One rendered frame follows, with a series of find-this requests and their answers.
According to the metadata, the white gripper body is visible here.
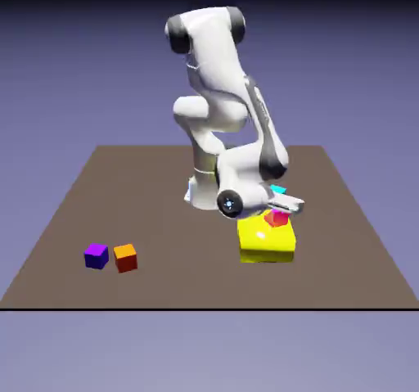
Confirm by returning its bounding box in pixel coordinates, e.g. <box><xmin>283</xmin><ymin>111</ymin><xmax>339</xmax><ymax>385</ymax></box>
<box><xmin>267</xmin><ymin>192</ymin><xmax>306</xmax><ymax>217</ymax></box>

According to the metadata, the small red cube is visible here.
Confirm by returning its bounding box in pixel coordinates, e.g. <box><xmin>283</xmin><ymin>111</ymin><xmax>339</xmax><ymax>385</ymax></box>
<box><xmin>264</xmin><ymin>210</ymin><xmax>291</xmax><ymax>228</ymax></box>

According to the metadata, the small orange cube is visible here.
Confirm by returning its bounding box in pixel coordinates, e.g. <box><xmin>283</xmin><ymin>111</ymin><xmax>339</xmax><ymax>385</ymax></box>
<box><xmin>113</xmin><ymin>243</ymin><xmax>139</xmax><ymax>274</ymax></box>

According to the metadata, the small purple cube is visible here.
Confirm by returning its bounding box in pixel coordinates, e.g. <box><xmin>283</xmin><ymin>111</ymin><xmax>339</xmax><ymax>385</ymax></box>
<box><xmin>83</xmin><ymin>242</ymin><xmax>110</xmax><ymax>271</ymax></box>

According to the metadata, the large yellow box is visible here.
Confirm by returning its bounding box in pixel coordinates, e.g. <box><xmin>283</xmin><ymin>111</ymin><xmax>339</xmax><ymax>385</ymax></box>
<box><xmin>237</xmin><ymin>210</ymin><xmax>297</xmax><ymax>264</ymax></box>

